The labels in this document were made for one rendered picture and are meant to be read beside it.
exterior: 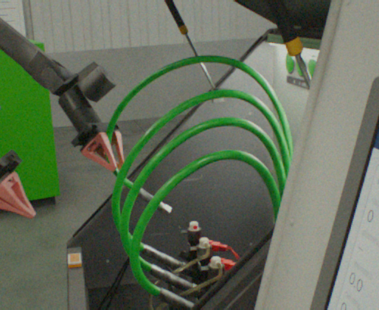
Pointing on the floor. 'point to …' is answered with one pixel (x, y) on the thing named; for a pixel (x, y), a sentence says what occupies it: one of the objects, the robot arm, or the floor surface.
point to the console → (326, 146)
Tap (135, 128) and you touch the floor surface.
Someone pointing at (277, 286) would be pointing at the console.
